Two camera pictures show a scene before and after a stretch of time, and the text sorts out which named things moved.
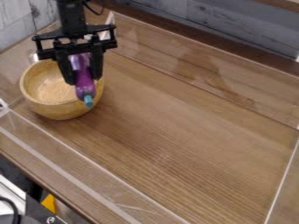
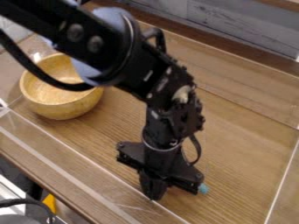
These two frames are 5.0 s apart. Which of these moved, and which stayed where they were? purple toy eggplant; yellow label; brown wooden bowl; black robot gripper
Moved: black robot gripper; purple toy eggplant
Stayed: brown wooden bowl; yellow label
